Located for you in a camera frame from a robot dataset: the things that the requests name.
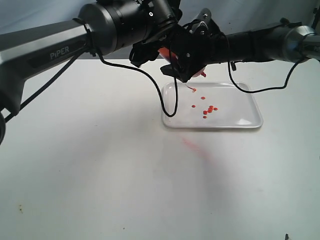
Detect white rectangular plastic tray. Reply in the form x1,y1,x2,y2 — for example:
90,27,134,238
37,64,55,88
162,82,263,129

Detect black tripod stand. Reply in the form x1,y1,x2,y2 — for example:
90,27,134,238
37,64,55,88
310,7,320,30

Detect red sauce drops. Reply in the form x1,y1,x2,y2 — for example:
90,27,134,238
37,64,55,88
190,95,219,120

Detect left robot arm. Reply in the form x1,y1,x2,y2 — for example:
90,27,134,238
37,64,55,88
0,0,182,137

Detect red sauce squeeze bottle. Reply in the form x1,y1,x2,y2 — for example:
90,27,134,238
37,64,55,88
157,46,208,94

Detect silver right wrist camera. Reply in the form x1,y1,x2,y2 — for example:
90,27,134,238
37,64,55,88
187,8,212,35

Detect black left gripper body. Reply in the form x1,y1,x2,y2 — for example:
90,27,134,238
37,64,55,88
129,0,183,68

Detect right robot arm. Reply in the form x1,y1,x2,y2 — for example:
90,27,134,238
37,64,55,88
160,19,320,83

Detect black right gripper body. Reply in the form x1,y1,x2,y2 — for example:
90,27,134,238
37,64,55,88
160,19,222,83

